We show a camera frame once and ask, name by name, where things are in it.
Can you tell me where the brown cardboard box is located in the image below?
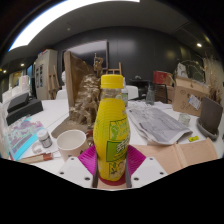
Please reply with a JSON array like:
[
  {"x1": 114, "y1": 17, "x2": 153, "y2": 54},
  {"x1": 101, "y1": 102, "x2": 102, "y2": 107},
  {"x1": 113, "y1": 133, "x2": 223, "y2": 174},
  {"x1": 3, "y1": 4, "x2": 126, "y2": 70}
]
[{"x1": 172, "y1": 75, "x2": 210, "y2": 118}]

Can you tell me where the small glass jar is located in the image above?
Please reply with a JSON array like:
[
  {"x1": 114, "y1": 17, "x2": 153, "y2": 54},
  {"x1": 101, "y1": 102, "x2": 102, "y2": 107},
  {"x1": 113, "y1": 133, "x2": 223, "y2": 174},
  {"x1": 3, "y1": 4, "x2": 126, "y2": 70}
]
[{"x1": 178, "y1": 113, "x2": 192, "y2": 128}]

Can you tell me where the red box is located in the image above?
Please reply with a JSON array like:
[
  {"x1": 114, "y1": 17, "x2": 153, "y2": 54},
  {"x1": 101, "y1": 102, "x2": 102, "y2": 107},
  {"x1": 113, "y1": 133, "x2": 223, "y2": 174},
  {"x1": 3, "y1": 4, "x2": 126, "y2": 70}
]
[{"x1": 152, "y1": 70, "x2": 173, "y2": 86}]

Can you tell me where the yellow drink bottle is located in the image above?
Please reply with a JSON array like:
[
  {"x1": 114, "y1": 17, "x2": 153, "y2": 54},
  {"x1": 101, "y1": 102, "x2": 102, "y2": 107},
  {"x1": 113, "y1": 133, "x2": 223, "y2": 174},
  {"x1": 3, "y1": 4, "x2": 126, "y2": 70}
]
[{"x1": 92, "y1": 74, "x2": 131, "y2": 183}]

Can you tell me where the long ceiling light panel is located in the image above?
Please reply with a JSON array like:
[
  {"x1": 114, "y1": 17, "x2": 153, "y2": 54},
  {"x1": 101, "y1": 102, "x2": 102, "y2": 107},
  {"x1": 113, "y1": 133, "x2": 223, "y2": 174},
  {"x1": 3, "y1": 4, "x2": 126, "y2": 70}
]
[{"x1": 8, "y1": 0, "x2": 141, "y2": 52}]

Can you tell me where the white plaster bust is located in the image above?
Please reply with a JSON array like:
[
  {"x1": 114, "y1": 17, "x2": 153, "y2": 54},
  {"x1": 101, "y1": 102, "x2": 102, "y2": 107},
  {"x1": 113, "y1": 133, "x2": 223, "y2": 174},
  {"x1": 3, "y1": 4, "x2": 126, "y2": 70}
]
[{"x1": 60, "y1": 70, "x2": 68, "y2": 91}]

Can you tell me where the flat round red coaster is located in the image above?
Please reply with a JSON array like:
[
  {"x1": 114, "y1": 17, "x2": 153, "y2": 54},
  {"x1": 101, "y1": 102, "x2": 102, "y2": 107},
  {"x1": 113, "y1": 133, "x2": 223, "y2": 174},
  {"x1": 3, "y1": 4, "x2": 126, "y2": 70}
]
[{"x1": 97, "y1": 176, "x2": 128, "y2": 187}]

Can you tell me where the small paint jar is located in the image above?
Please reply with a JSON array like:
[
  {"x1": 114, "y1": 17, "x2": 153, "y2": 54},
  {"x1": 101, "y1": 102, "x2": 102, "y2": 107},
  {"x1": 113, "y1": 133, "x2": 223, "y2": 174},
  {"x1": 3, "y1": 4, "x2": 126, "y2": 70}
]
[{"x1": 36, "y1": 128, "x2": 54, "y2": 149}]

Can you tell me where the clear green-label spray bottle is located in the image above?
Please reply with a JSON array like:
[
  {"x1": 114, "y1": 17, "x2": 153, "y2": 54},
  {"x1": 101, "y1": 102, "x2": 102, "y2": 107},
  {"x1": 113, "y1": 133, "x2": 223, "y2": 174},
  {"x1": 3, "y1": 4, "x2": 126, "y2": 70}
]
[{"x1": 120, "y1": 78, "x2": 130, "y2": 108}]

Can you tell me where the grey pot saucer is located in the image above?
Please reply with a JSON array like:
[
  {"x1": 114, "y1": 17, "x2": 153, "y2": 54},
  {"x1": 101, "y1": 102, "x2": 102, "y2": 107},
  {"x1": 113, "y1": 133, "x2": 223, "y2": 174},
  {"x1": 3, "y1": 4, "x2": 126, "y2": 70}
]
[{"x1": 195, "y1": 117, "x2": 221, "y2": 141}]

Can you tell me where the colourful book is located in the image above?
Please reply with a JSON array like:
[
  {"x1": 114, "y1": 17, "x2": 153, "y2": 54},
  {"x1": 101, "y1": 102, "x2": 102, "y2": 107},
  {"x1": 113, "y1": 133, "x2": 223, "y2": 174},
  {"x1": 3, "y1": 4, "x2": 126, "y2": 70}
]
[{"x1": 6, "y1": 119, "x2": 46, "y2": 162}]

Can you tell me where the dark potted dried plant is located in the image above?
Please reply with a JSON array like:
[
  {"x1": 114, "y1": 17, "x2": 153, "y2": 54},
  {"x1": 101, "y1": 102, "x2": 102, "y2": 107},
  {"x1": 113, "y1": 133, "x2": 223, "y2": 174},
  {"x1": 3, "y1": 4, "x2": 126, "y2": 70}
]
[{"x1": 181, "y1": 56, "x2": 224, "y2": 136}]

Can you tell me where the large black box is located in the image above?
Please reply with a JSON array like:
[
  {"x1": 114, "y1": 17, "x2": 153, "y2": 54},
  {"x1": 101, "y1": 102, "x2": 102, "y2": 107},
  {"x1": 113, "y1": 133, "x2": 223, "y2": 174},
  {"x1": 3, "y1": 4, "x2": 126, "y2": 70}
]
[{"x1": 5, "y1": 98, "x2": 44, "y2": 126}]

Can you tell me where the cream dotted cup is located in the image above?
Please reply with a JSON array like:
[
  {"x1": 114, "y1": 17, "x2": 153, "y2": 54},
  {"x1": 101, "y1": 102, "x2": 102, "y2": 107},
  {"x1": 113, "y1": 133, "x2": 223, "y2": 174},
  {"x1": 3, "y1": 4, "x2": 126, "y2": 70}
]
[{"x1": 56, "y1": 129, "x2": 89, "y2": 163}]

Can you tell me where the black wall screen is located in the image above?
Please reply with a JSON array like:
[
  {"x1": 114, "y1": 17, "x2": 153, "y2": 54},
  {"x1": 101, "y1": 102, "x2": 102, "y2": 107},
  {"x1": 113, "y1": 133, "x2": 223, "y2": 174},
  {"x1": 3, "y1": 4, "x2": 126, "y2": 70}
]
[{"x1": 64, "y1": 39, "x2": 110, "y2": 70}]

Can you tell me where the wooden easel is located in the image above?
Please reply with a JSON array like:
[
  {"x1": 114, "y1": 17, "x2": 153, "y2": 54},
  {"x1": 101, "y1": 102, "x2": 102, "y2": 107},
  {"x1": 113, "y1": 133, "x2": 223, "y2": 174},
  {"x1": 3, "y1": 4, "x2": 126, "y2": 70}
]
[
  {"x1": 47, "y1": 64, "x2": 61, "y2": 100},
  {"x1": 105, "y1": 62, "x2": 123, "y2": 76}
]

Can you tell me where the brown twig sculpture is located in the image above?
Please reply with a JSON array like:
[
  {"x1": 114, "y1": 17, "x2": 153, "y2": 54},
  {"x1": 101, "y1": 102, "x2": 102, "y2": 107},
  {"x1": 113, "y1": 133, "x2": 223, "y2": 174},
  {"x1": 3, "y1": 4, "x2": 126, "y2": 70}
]
[{"x1": 69, "y1": 53, "x2": 104, "y2": 127}]

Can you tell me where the white chair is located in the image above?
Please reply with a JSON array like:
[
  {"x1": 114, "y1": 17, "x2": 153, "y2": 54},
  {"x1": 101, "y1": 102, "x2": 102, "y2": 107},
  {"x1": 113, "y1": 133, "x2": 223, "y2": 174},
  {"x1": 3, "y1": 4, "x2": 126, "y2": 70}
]
[
  {"x1": 125, "y1": 85, "x2": 139, "y2": 100},
  {"x1": 55, "y1": 89, "x2": 69, "y2": 100}
]

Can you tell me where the white cabinet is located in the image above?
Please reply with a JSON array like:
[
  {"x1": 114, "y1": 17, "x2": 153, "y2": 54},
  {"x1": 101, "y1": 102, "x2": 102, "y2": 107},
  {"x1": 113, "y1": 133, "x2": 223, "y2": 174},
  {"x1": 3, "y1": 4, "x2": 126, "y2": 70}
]
[{"x1": 34, "y1": 49, "x2": 58, "y2": 101}]

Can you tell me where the small yellow block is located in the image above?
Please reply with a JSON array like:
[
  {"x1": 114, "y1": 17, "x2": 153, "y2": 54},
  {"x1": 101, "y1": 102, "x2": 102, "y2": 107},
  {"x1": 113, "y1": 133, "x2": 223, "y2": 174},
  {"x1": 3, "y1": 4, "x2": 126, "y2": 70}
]
[{"x1": 187, "y1": 134, "x2": 200, "y2": 143}]

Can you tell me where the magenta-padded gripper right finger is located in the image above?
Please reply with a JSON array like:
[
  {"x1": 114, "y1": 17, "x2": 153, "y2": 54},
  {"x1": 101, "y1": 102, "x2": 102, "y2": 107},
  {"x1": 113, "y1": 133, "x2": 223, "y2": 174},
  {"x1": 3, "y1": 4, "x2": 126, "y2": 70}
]
[{"x1": 124, "y1": 144, "x2": 168, "y2": 190}]

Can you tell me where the grey newspaper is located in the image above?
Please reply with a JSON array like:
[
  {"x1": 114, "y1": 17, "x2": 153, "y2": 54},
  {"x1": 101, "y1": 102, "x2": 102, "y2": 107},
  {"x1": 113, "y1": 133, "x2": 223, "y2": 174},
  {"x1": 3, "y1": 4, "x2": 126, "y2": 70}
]
[{"x1": 125, "y1": 99, "x2": 194, "y2": 146}]

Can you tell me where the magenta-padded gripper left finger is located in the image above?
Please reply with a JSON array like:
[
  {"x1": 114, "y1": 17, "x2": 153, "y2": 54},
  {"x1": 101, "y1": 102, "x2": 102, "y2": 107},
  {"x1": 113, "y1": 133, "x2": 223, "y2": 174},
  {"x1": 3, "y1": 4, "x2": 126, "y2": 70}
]
[{"x1": 57, "y1": 144, "x2": 99, "y2": 190}]

